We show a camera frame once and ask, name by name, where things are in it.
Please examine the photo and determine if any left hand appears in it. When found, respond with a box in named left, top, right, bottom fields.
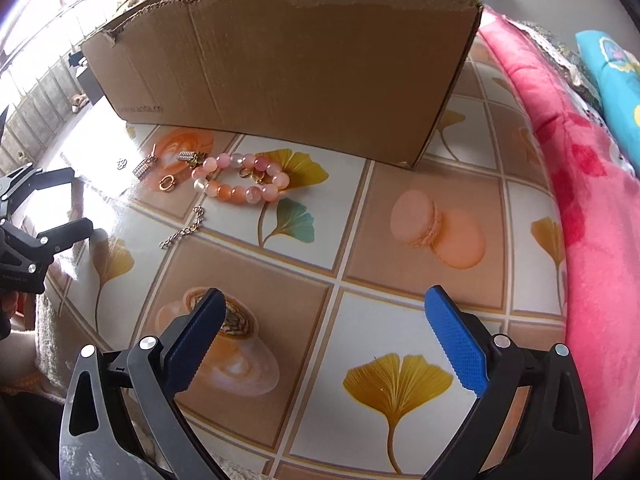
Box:
left=0, top=290, right=21, bottom=320

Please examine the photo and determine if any patterned tablecloth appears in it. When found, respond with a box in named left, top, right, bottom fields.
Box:
left=20, top=40, right=566, bottom=479

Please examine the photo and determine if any pink orange bead bracelet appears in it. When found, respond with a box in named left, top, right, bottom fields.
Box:
left=191, top=152, right=292, bottom=206

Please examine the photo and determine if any gold charm pendant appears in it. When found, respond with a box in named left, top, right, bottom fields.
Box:
left=177, top=151, right=208, bottom=169

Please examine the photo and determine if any rhinestone bar earring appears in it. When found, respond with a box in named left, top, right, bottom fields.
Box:
left=132, top=155, right=157, bottom=180

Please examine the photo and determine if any pink blanket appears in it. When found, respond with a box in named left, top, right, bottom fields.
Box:
left=478, top=10, right=639, bottom=474

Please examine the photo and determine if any blue cartoon pillow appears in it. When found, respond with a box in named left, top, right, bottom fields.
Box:
left=575, top=30, right=639, bottom=174

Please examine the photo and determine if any gold hoop earring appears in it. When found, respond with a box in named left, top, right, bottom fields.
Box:
left=158, top=174, right=177, bottom=193

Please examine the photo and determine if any silver chain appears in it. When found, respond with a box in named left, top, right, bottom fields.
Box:
left=158, top=205, right=206, bottom=252

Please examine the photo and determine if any brown cardboard box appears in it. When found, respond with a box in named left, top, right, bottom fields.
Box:
left=81, top=0, right=483, bottom=168

